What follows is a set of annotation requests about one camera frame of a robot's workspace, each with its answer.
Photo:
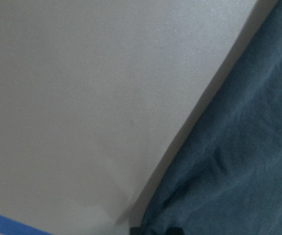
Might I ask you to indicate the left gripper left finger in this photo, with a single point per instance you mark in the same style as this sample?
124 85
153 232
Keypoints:
135 231

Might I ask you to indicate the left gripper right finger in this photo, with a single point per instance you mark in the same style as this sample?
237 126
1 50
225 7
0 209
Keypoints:
174 231

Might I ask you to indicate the black graphic t-shirt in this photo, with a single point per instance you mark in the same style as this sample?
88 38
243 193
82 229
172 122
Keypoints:
227 177

